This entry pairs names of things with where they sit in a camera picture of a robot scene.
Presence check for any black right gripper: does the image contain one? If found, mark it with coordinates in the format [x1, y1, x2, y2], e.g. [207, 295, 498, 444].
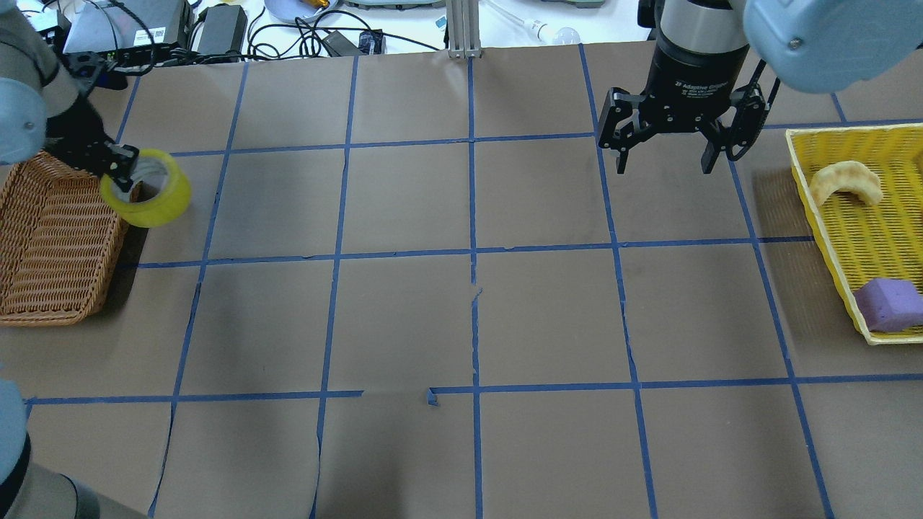
[596, 43, 766, 174]

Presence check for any black power adapter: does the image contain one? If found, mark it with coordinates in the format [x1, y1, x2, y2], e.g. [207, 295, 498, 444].
[321, 30, 386, 57]

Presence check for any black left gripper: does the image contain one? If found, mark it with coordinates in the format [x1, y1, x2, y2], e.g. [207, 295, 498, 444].
[44, 97, 141, 203]

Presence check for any aluminium frame post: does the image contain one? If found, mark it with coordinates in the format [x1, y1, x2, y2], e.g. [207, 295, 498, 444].
[445, 0, 482, 59]

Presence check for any yellow plastic basket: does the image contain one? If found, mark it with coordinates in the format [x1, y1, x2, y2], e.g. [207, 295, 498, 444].
[785, 123, 922, 345]

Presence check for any purple sponge block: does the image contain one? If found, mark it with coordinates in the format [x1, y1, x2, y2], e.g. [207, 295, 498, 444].
[854, 278, 922, 333]

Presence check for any yellow tape roll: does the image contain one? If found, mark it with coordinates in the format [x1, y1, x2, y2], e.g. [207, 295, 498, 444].
[99, 148, 192, 228]

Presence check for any grey electronics box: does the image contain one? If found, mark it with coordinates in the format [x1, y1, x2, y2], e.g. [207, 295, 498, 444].
[62, 1, 194, 68]

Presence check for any black power brick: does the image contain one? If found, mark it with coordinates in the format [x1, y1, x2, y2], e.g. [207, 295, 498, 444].
[195, 4, 247, 63]

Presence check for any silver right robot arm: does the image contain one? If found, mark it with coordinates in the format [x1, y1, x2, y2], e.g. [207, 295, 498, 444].
[596, 1, 922, 174]

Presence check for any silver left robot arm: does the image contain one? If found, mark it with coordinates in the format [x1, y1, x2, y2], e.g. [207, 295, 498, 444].
[1, 1, 139, 203]

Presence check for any brown wicker basket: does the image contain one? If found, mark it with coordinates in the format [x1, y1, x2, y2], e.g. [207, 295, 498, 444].
[1, 151, 129, 327]

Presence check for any blue bowl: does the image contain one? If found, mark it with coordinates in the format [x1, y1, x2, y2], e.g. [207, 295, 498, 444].
[263, 0, 340, 24]

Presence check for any croissant bread piece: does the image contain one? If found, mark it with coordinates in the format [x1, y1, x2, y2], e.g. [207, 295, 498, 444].
[810, 161, 884, 206]

